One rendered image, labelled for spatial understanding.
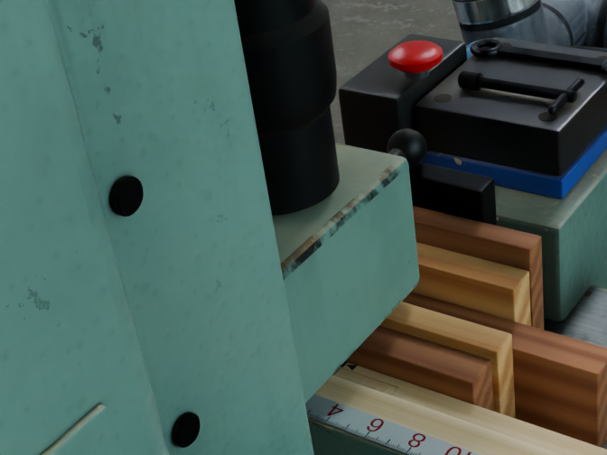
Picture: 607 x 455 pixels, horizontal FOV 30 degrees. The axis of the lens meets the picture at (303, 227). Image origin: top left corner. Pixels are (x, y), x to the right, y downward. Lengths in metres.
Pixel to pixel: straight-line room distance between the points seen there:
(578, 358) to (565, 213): 0.10
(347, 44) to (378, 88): 2.62
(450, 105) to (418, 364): 0.17
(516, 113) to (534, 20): 0.42
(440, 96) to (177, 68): 0.33
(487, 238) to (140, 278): 0.26
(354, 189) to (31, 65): 0.28
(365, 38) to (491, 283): 2.75
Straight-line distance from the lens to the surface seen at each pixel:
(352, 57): 3.16
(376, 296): 0.50
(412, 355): 0.52
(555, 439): 0.49
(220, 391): 0.36
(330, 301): 0.47
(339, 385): 0.51
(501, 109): 0.61
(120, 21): 0.30
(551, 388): 0.53
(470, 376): 0.51
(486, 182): 0.56
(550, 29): 1.06
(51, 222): 0.23
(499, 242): 0.54
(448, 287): 0.55
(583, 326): 0.62
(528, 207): 0.60
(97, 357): 0.25
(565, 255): 0.60
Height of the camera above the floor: 1.28
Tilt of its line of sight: 32 degrees down
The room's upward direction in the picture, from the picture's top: 9 degrees counter-clockwise
